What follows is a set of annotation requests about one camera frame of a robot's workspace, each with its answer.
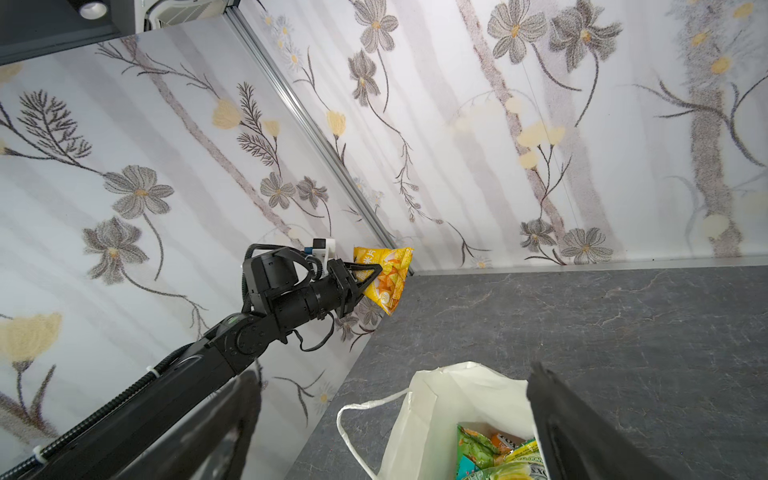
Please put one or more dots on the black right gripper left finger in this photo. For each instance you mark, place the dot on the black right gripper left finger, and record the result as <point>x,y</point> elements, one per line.
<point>212,443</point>

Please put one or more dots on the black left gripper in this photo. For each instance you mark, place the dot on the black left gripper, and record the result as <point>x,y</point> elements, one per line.
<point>341,290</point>

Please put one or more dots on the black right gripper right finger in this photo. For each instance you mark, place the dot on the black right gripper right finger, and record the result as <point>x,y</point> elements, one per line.
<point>575,442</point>

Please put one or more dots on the yellow chips snack bag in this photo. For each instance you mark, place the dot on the yellow chips snack bag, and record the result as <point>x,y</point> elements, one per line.
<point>387,290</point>

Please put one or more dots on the green Fox's candy bag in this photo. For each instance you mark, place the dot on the green Fox's candy bag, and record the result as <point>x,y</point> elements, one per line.
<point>524,463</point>

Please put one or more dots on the green orange snack bag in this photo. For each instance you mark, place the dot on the green orange snack bag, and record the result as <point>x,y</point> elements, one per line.
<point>476,451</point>

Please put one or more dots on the white paper shopping bag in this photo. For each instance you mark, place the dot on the white paper shopping bag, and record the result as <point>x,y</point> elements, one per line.
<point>422,443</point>

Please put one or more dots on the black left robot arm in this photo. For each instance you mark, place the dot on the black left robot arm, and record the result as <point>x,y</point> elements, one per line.
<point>282,289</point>

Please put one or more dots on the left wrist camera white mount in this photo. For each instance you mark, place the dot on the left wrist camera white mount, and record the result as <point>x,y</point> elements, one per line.
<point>320,253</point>

